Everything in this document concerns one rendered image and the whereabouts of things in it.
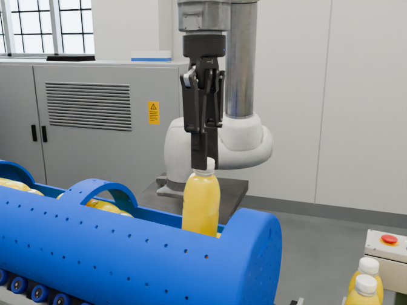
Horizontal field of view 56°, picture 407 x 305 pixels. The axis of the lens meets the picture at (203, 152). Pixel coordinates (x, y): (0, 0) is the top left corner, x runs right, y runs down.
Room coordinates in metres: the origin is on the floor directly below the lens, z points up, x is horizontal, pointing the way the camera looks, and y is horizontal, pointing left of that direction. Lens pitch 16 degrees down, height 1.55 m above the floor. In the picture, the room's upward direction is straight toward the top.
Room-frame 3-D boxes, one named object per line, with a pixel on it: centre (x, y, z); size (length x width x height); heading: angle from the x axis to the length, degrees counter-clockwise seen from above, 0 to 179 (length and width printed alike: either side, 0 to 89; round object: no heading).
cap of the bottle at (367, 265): (0.72, -0.36, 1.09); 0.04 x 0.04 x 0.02
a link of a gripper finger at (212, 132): (0.70, -0.01, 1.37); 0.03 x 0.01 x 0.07; 63
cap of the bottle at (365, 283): (0.66, -0.32, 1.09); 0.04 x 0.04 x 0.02
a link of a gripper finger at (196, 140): (0.64, 0.02, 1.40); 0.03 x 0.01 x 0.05; 153
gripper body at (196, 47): (0.68, 0.00, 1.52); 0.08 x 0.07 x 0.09; 153
